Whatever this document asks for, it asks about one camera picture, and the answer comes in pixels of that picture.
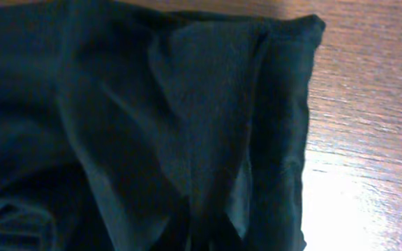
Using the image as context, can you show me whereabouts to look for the black trousers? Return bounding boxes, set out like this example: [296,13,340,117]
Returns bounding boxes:
[0,1,326,251]

